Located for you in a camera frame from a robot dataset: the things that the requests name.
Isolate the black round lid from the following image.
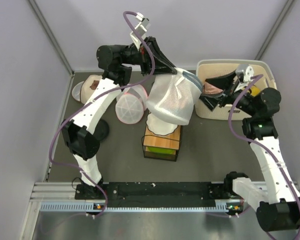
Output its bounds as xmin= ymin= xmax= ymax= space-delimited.
xmin=93 ymin=119 xmax=110 ymax=142

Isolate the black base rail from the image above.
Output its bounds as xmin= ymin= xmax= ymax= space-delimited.
xmin=75 ymin=182 xmax=229 ymax=201

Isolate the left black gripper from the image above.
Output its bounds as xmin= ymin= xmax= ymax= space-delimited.
xmin=117 ymin=35 xmax=177 ymax=77

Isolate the pink-trimmed mesh laundry bag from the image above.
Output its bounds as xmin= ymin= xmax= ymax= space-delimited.
xmin=115 ymin=84 xmax=148 ymax=125

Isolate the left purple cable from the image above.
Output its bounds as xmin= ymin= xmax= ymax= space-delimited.
xmin=48 ymin=10 xmax=156 ymax=218

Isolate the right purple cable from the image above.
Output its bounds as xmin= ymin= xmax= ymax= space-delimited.
xmin=227 ymin=74 xmax=300 ymax=240

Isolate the purple cable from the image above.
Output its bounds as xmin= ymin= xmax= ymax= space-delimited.
xmin=227 ymin=74 xmax=300 ymax=240
xmin=48 ymin=10 xmax=156 ymax=218

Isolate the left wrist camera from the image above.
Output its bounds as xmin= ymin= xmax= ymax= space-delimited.
xmin=130 ymin=12 xmax=150 ymax=50

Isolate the yellow garment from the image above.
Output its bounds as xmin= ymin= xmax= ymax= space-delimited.
xmin=248 ymin=85 xmax=261 ymax=97

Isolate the beige bear cap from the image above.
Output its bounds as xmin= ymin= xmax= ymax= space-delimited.
xmin=71 ymin=74 xmax=102 ymax=104

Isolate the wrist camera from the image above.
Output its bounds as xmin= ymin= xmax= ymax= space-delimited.
xmin=235 ymin=63 xmax=254 ymax=83
xmin=130 ymin=12 xmax=150 ymax=50

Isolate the pink garment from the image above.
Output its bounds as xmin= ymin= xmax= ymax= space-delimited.
xmin=203 ymin=82 xmax=223 ymax=95

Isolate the white mesh laundry bag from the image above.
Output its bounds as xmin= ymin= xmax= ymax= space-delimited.
xmin=145 ymin=67 xmax=204 ymax=126

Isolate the white scalloped plate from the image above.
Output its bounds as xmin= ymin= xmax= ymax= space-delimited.
xmin=146 ymin=113 xmax=178 ymax=136

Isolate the cream plastic laundry basket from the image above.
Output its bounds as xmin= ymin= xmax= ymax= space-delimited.
xmin=194 ymin=58 xmax=278 ymax=121

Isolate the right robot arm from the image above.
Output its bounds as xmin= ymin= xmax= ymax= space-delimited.
xmin=200 ymin=67 xmax=300 ymax=239

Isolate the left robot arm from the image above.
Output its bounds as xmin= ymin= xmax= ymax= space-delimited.
xmin=61 ymin=36 xmax=177 ymax=199

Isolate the slotted cable duct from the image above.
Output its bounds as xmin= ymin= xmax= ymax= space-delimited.
xmin=40 ymin=200 xmax=244 ymax=213

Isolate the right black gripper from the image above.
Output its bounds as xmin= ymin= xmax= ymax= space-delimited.
xmin=195 ymin=69 xmax=257 ymax=117

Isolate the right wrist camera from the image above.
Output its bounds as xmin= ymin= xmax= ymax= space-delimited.
xmin=235 ymin=63 xmax=254 ymax=83

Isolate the black wire wooden rack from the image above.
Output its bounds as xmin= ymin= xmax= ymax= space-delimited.
xmin=141 ymin=126 xmax=183 ymax=162

